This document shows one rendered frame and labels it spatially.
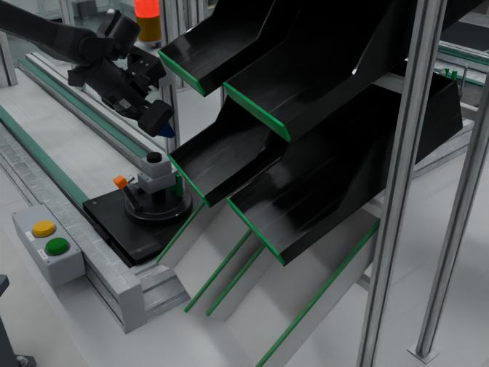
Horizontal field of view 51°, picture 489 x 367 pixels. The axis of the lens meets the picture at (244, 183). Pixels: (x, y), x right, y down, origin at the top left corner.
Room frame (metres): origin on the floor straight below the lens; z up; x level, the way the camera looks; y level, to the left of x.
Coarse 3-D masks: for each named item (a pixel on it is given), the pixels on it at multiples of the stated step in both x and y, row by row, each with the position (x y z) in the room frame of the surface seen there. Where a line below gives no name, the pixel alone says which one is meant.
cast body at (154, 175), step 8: (152, 152) 0.89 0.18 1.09; (160, 152) 0.91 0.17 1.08; (144, 160) 0.88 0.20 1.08; (152, 160) 0.87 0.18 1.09; (160, 160) 0.88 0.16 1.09; (168, 160) 0.88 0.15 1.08; (144, 168) 0.88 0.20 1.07; (152, 168) 0.86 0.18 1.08; (160, 168) 0.87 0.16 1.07; (168, 168) 0.88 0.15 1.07; (176, 168) 0.92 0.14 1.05; (144, 176) 0.87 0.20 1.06; (152, 176) 0.85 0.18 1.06; (160, 176) 0.87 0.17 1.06; (168, 176) 0.88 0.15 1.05; (144, 184) 0.86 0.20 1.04; (152, 184) 0.85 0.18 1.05; (160, 184) 0.86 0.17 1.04; (168, 184) 0.87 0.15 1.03; (152, 192) 0.85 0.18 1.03
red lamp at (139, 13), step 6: (138, 0) 1.08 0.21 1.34; (144, 0) 1.08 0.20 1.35; (150, 0) 1.08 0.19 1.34; (156, 0) 1.10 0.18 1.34; (138, 6) 1.08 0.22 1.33; (144, 6) 1.08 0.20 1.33; (150, 6) 1.08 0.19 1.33; (156, 6) 1.09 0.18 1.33; (138, 12) 1.09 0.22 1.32; (144, 12) 1.08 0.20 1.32; (150, 12) 1.08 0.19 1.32; (156, 12) 1.09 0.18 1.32
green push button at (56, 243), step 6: (54, 240) 0.77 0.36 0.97; (60, 240) 0.77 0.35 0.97; (66, 240) 0.77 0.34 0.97; (48, 246) 0.75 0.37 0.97; (54, 246) 0.75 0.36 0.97; (60, 246) 0.75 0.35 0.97; (66, 246) 0.76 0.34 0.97; (48, 252) 0.75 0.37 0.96; (54, 252) 0.74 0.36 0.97; (60, 252) 0.75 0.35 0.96
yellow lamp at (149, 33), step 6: (138, 18) 1.09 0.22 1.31; (144, 18) 1.08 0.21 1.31; (150, 18) 1.08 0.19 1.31; (156, 18) 1.09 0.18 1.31; (138, 24) 1.09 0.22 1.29; (144, 24) 1.08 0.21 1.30; (150, 24) 1.08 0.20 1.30; (156, 24) 1.09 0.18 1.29; (144, 30) 1.08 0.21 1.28; (150, 30) 1.08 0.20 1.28; (156, 30) 1.09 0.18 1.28; (138, 36) 1.09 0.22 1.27; (144, 36) 1.08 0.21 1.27; (150, 36) 1.08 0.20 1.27; (156, 36) 1.09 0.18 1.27
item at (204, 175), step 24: (216, 120) 0.71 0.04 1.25; (240, 120) 0.73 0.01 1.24; (192, 144) 0.69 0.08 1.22; (216, 144) 0.69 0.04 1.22; (240, 144) 0.67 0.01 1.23; (264, 144) 0.61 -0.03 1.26; (192, 168) 0.66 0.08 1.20; (216, 168) 0.64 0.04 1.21; (240, 168) 0.59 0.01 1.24; (216, 192) 0.57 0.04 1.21
